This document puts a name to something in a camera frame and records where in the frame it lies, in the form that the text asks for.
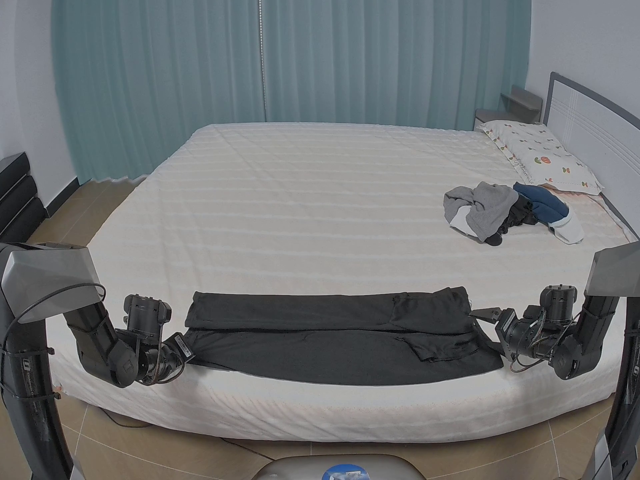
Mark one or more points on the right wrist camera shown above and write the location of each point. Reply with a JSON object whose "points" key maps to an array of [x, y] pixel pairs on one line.
{"points": [[532, 314]]}

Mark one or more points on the grey bedside table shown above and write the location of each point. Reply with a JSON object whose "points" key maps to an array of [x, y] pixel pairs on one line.
{"points": [[505, 110]]}

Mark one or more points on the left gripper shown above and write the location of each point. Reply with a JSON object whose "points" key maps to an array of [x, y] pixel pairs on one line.
{"points": [[177, 353]]}

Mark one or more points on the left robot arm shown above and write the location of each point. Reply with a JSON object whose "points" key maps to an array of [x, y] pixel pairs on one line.
{"points": [[50, 273]]}

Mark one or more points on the bed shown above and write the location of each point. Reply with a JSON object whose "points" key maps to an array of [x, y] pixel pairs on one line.
{"points": [[300, 208]]}

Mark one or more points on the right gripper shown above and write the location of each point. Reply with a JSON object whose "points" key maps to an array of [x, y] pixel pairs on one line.
{"points": [[512, 333]]}

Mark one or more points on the white printed pillow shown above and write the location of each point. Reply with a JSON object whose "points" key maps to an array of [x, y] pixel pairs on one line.
{"points": [[545, 158]]}

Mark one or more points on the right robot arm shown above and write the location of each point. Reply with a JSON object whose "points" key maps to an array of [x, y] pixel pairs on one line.
{"points": [[615, 268]]}

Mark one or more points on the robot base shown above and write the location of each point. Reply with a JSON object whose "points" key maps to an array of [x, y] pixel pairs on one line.
{"points": [[300, 468]]}

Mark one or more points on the pile of clothes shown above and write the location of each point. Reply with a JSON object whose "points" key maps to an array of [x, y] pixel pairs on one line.
{"points": [[490, 213]]}

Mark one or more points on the black chest of drawers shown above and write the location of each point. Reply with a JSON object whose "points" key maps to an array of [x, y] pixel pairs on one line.
{"points": [[20, 198]]}

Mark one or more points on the black T-shirt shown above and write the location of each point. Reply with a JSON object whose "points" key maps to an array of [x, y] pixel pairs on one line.
{"points": [[325, 348]]}

